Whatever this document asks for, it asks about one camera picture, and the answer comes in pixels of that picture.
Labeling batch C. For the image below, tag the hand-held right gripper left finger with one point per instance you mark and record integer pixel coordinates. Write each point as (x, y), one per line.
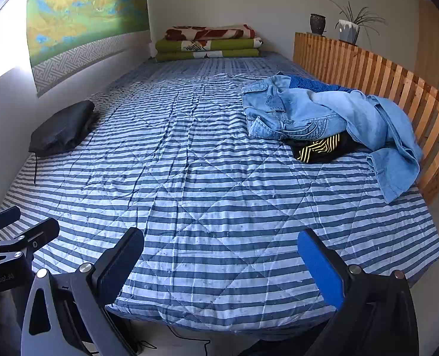
(118, 264)

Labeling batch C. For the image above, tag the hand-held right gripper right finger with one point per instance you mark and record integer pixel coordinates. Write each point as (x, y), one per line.
(322, 271)

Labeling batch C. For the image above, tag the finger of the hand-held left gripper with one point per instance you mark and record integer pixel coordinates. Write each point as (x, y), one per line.
(2, 217)
(41, 231)

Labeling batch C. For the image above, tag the blue knit sweater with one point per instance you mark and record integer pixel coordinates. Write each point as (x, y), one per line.
(312, 82)

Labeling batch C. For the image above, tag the blue white striped quilt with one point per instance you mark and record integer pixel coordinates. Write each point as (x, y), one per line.
(186, 193)

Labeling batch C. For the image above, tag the dark grey garment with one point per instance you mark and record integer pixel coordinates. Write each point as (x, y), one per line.
(61, 126)

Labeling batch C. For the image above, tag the black yellow striped garment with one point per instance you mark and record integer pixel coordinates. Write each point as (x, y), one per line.
(319, 148)

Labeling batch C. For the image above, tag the light blue denim shirt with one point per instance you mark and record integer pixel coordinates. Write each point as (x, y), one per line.
(382, 133)

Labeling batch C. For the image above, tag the light blue denim jeans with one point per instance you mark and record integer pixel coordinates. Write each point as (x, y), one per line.
(278, 111)

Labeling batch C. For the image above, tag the green red patterned pillow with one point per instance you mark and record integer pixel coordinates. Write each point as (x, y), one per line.
(178, 56)

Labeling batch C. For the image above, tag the potted plant in white pot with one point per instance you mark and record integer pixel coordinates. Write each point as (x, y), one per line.
(348, 31)

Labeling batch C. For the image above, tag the dark ceramic vase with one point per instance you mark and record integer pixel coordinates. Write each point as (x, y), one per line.
(317, 24)

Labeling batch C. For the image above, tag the red white folded blanket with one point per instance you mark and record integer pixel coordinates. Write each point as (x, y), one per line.
(208, 32)

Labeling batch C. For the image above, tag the wooden door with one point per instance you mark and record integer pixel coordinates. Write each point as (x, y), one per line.
(431, 44)

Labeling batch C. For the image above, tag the wooden slatted bed rail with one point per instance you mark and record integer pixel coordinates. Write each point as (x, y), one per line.
(356, 63)

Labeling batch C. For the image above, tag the landscape wall poster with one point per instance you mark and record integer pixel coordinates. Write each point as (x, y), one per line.
(85, 11)

